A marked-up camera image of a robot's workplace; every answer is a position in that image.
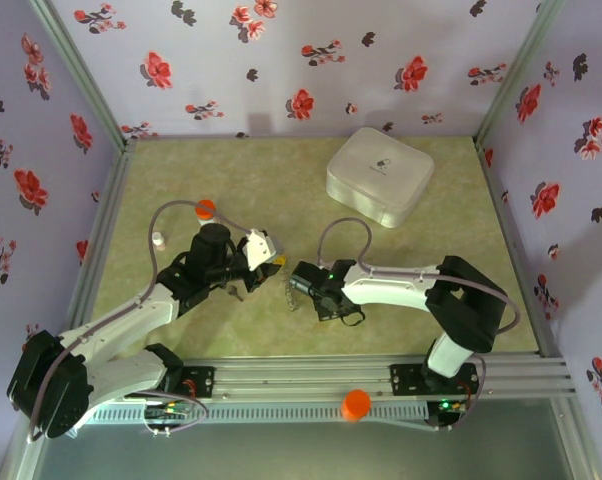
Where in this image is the grey slotted cable duct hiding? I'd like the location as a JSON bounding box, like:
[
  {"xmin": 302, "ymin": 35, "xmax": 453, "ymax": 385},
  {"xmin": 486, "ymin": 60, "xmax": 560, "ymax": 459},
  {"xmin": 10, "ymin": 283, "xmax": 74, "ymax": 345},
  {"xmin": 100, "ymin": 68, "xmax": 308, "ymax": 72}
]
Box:
[{"xmin": 88, "ymin": 402, "xmax": 430, "ymax": 426}]

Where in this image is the orange capped pill bottle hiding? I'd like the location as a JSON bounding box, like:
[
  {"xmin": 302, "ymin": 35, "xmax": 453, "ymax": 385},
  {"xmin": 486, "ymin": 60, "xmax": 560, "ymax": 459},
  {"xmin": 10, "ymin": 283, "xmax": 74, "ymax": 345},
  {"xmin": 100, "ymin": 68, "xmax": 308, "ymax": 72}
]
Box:
[{"xmin": 194, "ymin": 199, "xmax": 220, "ymax": 226}]

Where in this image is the white zippered pill case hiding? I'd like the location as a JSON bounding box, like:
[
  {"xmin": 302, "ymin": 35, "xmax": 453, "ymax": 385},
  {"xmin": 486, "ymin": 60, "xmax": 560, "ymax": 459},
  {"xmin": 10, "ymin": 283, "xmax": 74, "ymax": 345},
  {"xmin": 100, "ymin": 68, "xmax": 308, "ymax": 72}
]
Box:
[{"xmin": 324, "ymin": 126, "xmax": 436, "ymax": 230}]

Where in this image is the loose orange bottle cap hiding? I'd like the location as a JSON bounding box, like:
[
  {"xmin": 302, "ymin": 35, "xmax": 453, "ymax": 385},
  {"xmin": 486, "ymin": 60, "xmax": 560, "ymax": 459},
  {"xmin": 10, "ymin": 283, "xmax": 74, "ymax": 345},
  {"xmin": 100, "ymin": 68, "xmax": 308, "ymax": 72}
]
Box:
[{"xmin": 340, "ymin": 389, "xmax": 373, "ymax": 424}]

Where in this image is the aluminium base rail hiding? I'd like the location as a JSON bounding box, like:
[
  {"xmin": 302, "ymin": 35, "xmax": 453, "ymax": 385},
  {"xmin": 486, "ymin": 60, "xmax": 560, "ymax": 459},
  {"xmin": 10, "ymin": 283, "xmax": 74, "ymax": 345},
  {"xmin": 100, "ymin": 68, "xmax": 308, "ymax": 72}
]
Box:
[{"xmin": 28, "ymin": 352, "xmax": 577, "ymax": 401}]

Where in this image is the aluminium side rail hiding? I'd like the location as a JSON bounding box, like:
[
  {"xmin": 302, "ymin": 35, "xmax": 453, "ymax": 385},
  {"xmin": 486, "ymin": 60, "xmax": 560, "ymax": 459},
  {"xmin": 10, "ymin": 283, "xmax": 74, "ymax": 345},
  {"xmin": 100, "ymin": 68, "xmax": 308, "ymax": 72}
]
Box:
[
  {"xmin": 63, "ymin": 139, "xmax": 137, "ymax": 364},
  {"xmin": 473, "ymin": 137, "xmax": 565, "ymax": 359}
]

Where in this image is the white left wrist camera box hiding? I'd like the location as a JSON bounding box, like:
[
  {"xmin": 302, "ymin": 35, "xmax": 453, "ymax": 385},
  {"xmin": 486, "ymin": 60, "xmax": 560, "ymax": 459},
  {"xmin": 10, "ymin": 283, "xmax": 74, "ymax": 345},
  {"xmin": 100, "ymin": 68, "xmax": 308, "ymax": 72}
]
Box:
[{"xmin": 243, "ymin": 228, "xmax": 285, "ymax": 272}]

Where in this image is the grey left arm cable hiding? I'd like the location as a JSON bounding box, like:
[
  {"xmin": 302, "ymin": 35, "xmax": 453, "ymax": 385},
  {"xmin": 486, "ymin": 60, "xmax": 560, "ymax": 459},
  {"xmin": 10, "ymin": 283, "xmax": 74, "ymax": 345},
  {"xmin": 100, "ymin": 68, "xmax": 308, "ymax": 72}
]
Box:
[{"xmin": 28, "ymin": 199, "xmax": 256, "ymax": 444}]

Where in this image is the aluminium frame post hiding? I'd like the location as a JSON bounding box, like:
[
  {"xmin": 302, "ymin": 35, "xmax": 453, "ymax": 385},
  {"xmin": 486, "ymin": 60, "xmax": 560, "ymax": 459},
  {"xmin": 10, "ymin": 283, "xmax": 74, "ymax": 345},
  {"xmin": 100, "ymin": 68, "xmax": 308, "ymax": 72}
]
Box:
[
  {"xmin": 473, "ymin": 0, "xmax": 567, "ymax": 149},
  {"xmin": 28, "ymin": 0, "xmax": 135, "ymax": 151}
]

